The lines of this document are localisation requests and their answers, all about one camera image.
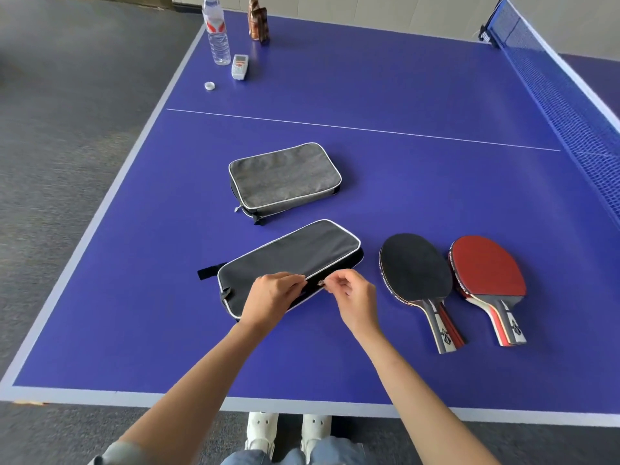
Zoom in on person's left hand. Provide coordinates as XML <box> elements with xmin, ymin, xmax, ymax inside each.
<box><xmin>239</xmin><ymin>272</ymin><xmax>308</xmax><ymax>331</ymax></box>

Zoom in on person's right hand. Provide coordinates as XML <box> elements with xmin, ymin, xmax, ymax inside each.
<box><xmin>324</xmin><ymin>268</ymin><xmax>382</xmax><ymax>338</ymax></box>

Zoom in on black paddle case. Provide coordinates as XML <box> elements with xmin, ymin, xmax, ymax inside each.
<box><xmin>197</xmin><ymin>219</ymin><xmax>364</xmax><ymax>322</ymax></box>

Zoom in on person's right forearm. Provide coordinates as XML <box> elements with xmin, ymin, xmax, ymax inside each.
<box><xmin>350</xmin><ymin>325</ymin><xmax>501</xmax><ymax>465</ymax></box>

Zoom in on person's left forearm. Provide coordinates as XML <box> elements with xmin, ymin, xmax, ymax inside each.
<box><xmin>118</xmin><ymin>320</ymin><xmax>273</xmax><ymax>465</ymax></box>

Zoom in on black rubber table tennis paddle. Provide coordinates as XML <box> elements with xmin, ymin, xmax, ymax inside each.
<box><xmin>379</xmin><ymin>232</ymin><xmax>467</xmax><ymax>355</ymax></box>

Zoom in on grey paddle case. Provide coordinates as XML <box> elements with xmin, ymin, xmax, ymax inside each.
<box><xmin>228</xmin><ymin>142</ymin><xmax>343</xmax><ymax>225</ymax></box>

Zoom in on person's right white shoe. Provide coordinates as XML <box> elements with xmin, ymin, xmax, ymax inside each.
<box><xmin>300</xmin><ymin>414</ymin><xmax>333</xmax><ymax>463</ymax></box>

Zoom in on person's white shoe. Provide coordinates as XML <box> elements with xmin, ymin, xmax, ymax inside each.
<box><xmin>300</xmin><ymin>414</ymin><xmax>333</xmax><ymax>463</ymax></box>
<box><xmin>244</xmin><ymin>412</ymin><xmax>280</xmax><ymax>461</ymax></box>

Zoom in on person's left white shoe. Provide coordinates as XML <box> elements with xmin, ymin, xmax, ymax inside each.
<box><xmin>244</xmin><ymin>412</ymin><xmax>280</xmax><ymax>461</ymax></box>

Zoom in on red rubber table tennis paddle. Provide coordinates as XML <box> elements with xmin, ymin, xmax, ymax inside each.
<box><xmin>448</xmin><ymin>235</ymin><xmax>528</xmax><ymax>347</ymax></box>

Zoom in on person's blue jeans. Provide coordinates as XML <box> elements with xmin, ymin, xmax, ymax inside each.
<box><xmin>220</xmin><ymin>436</ymin><xmax>369</xmax><ymax>465</ymax></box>

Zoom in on clear plastic water bottle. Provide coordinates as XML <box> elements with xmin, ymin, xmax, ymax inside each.
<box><xmin>202</xmin><ymin>0</ymin><xmax>232</xmax><ymax>66</ymax></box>

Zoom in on brown drink bottle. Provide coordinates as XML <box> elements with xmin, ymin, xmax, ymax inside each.
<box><xmin>247</xmin><ymin>0</ymin><xmax>270</xmax><ymax>45</ymax></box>

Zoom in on blue table tennis net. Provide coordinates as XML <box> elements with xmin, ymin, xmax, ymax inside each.
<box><xmin>486</xmin><ymin>0</ymin><xmax>620</xmax><ymax>223</ymax></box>

